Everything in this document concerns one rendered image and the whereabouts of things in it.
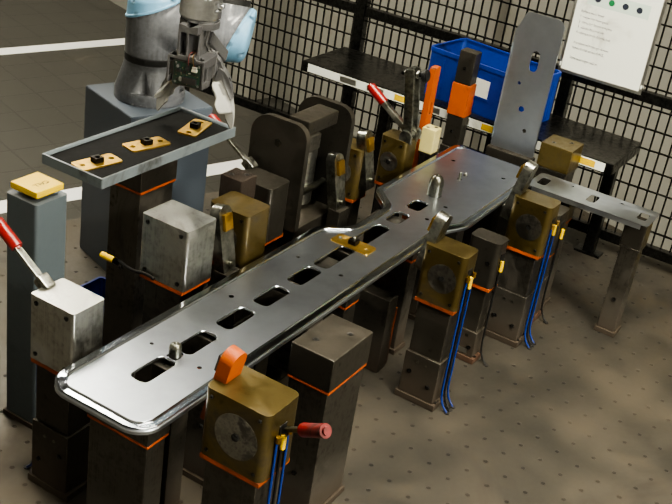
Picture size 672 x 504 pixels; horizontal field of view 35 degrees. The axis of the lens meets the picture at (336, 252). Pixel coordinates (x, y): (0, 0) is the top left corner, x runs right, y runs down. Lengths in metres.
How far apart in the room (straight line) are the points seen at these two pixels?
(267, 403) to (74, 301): 0.37
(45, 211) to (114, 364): 0.30
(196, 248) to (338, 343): 0.31
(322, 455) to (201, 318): 0.30
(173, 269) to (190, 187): 0.60
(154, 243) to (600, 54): 1.41
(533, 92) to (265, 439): 1.38
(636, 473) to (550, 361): 0.38
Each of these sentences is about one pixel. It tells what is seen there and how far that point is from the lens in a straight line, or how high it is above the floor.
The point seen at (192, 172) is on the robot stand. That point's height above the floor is 0.95.
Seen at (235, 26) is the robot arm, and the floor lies 1.29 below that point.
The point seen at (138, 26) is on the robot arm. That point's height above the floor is 1.27.
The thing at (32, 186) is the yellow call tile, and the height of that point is 1.16.
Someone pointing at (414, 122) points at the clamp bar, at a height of 1.09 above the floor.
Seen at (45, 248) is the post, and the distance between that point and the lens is 1.82.
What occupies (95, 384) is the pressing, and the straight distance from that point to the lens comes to 1.59.
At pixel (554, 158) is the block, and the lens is 2.59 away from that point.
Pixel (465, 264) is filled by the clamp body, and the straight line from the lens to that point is 1.99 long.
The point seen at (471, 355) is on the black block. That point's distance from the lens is 2.32.
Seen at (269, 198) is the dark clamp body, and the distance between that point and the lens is 2.04.
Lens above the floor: 1.92
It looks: 27 degrees down
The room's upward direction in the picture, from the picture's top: 9 degrees clockwise
